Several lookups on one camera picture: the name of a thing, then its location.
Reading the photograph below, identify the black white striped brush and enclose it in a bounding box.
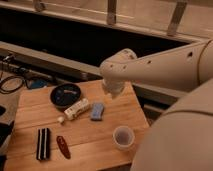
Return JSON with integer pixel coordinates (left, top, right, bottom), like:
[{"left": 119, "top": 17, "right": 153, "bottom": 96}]
[{"left": 36, "top": 128, "right": 50, "bottom": 161}]

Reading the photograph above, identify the small white garlic piece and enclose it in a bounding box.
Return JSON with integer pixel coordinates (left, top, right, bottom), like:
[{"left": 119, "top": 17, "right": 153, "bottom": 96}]
[{"left": 57, "top": 116, "right": 65, "bottom": 124}]

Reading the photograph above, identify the metal railing post right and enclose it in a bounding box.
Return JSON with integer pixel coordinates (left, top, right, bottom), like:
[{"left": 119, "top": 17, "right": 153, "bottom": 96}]
[{"left": 167, "top": 0, "right": 188, "bottom": 36}]

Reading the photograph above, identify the dark red flat tool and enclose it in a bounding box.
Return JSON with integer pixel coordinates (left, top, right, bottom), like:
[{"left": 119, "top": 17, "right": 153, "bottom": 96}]
[{"left": 56, "top": 136, "right": 71, "bottom": 159}]

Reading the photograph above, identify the black coiled cable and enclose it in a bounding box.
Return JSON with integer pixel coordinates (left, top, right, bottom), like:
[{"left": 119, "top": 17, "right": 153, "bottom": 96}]
[{"left": 0, "top": 75, "right": 26, "bottom": 95}]

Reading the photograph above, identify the metal railing post centre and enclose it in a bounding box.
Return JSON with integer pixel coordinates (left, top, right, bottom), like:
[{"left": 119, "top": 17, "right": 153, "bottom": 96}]
[{"left": 106, "top": 0, "right": 117, "bottom": 25}]

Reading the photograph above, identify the blue object behind table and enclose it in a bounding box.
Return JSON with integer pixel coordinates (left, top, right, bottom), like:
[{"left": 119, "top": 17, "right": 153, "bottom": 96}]
[{"left": 29, "top": 79, "right": 47, "bottom": 89}]

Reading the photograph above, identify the blue sponge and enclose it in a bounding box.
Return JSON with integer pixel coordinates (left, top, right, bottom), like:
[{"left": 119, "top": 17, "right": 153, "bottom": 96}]
[{"left": 90, "top": 103, "right": 104, "bottom": 121}]

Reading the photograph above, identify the black round bowl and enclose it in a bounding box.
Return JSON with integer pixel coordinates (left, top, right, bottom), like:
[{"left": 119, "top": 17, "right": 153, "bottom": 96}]
[{"left": 50, "top": 83, "right": 81, "bottom": 108}]

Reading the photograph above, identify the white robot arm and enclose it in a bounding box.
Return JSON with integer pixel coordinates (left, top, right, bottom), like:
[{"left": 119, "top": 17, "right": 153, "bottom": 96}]
[{"left": 100, "top": 39, "right": 213, "bottom": 171}]

